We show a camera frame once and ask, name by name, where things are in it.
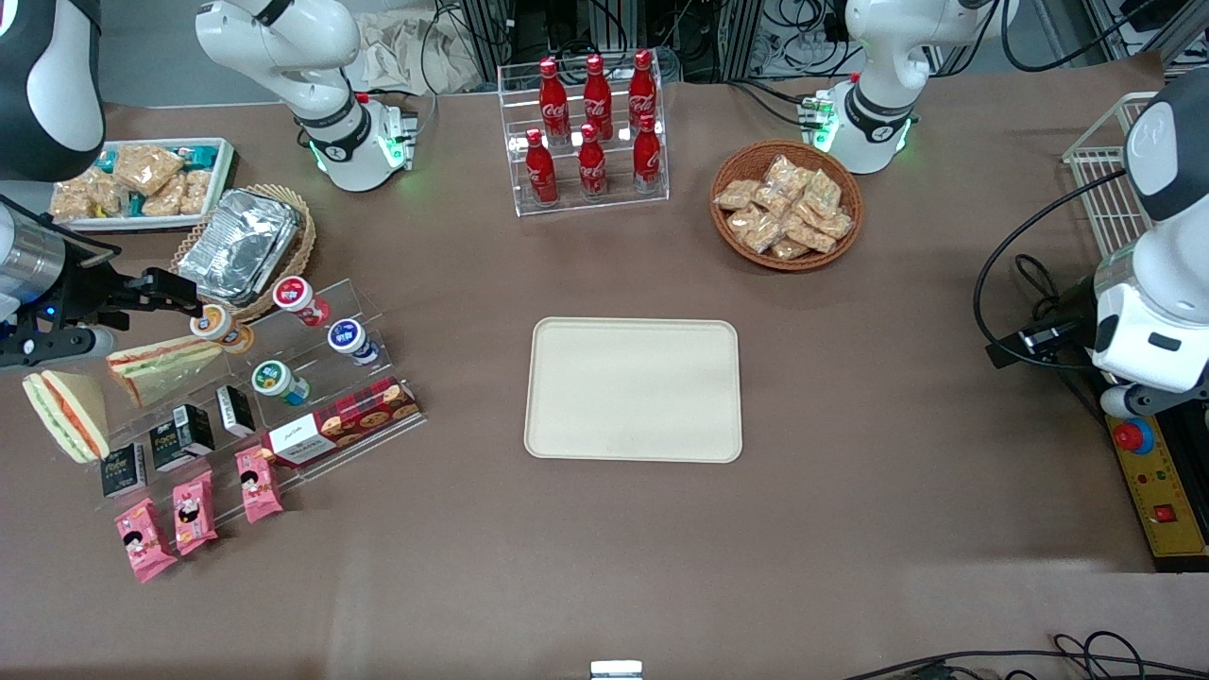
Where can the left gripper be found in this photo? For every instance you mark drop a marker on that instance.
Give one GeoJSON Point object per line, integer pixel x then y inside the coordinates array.
{"type": "Point", "coordinates": [1077, 300]}

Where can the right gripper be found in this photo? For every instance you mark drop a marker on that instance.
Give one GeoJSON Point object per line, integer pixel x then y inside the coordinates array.
{"type": "Point", "coordinates": [94, 286]}

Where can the triangular sandwich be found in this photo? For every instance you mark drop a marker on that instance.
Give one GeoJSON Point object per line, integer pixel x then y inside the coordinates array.
{"type": "Point", "coordinates": [165, 368]}
{"type": "Point", "coordinates": [66, 416]}

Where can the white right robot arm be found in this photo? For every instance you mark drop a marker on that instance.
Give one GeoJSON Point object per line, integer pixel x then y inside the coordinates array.
{"type": "Point", "coordinates": [283, 38]}

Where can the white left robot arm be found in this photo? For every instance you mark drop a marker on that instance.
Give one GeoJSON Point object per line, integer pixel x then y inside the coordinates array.
{"type": "Point", "coordinates": [888, 38]}

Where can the beige rectangular tray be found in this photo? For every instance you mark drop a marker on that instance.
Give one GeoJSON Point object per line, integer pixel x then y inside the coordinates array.
{"type": "Point", "coordinates": [633, 389]}

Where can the orange lid yogurt cup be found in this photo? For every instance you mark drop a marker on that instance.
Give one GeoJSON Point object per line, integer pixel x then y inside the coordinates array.
{"type": "Point", "coordinates": [215, 325]}

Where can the silver foil container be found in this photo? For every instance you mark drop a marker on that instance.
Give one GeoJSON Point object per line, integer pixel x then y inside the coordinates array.
{"type": "Point", "coordinates": [236, 244]}

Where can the clear-wrapped granola packet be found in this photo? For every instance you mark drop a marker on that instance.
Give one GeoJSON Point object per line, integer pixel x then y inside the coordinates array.
{"type": "Point", "coordinates": [71, 198]}
{"type": "Point", "coordinates": [147, 168]}
{"type": "Point", "coordinates": [109, 194]}
{"type": "Point", "coordinates": [196, 192]}
{"type": "Point", "coordinates": [164, 196]}

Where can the red lid yogurt cup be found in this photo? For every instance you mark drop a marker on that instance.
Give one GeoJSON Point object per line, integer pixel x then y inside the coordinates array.
{"type": "Point", "coordinates": [297, 296]}

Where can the oval wicker basket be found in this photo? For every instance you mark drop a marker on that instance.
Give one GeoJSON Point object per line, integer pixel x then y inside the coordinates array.
{"type": "Point", "coordinates": [300, 255]}

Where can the black drink carton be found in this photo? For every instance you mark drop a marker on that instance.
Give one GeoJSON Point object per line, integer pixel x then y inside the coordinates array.
{"type": "Point", "coordinates": [235, 410]}
{"type": "Point", "coordinates": [182, 437]}
{"type": "Point", "coordinates": [123, 469]}

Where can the green lid yogurt cup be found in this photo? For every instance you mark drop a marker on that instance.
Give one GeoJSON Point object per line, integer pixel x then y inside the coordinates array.
{"type": "Point", "coordinates": [274, 380]}

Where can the teal snack packet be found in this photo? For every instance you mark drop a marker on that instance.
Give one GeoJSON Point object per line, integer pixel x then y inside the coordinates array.
{"type": "Point", "coordinates": [106, 161]}
{"type": "Point", "coordinates": [199, 156]}

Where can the white plastic snack bin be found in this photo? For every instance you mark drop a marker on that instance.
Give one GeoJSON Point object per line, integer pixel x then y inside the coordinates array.
{"type": "Point", "coordinates": [222, 161]}

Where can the clear acrylic tiered stand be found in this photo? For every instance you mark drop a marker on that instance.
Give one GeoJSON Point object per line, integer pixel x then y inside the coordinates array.
{"type": "Point", "coordinates": [349, 302]}

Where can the blue lid yogurt cup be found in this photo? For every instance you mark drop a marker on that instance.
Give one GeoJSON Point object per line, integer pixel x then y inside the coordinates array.
{"type": "Point", "coordinates": [349, 337]}

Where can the yellow emergency stop box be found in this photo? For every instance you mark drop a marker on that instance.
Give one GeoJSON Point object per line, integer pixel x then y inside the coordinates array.
{"type": "Point", "coordinates": [1157, 501]}

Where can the pink snack packet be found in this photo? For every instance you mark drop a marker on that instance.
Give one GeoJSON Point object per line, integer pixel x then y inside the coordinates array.
{"type": "Point", "coordinates": [257, 484]}
{"type": "Point", "coordinates": [144, 540]}
{"type": "Point", "coordinates": [195, 512]}

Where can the red plaid cookie box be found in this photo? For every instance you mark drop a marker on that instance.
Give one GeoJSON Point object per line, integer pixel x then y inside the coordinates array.
{"type": "Point", "coordinates": [349, 420]}

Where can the clear-wrapped rice cracker packet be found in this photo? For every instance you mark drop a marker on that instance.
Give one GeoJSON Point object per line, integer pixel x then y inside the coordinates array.
{"type": "Point", "coordinates": [784, 175]}
{"type": "Point", "coordinates": [810, 236]}
{"type": "Point", "coordinates": [835, 225]}
{"type": "Point", "coordinates": [823, 194]}
{"type": "Point", "coordinates": [737, 195]}
{"type": "Point", "coordinates": [790, 248]}
{"type": "Point", "coordinates": [756, 231]}
{"type": "Point", "coordinates": [773, 200]}

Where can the brown paper table cover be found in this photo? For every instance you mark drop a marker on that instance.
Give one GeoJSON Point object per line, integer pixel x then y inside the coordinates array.
{"type": "Point", "coordinates": [850, 510]}

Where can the crumpled beige cloth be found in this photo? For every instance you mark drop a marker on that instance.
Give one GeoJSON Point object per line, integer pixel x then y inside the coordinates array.
{"type": "Point", "coordinates": [416, 52]}

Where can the round wicker basket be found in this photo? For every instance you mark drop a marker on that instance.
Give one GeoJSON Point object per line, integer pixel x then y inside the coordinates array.
{"type": "Point", "coordinates": [732, 161]}

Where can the red cola bottle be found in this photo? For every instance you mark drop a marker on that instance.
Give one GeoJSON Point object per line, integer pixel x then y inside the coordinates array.
{"type": "Point", "coordinates": [647, 161]}
{"type": "Point", "coordinates": [592, 168]}
{"type": "Point", "coordinates": [642, 90]}
{"type": "Point", "coordinates": [553, 104]}
{"type": "Point", "coordinates": [541, 175]}
{"type": "Point", "coordinates": [597, 99]}

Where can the clear acrylic bottle rack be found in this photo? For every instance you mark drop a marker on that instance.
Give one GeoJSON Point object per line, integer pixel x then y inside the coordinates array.
{"type": "Point", "coordinates": [614, 203]}

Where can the small silver metal block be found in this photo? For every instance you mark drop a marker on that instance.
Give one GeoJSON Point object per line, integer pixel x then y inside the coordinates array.
{"type": "Point", "coordinates": [616, 671]}

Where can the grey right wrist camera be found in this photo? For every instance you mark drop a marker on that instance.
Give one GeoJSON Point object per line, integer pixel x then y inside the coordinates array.
{"type": "Point", "coordinates": [76, 345]}

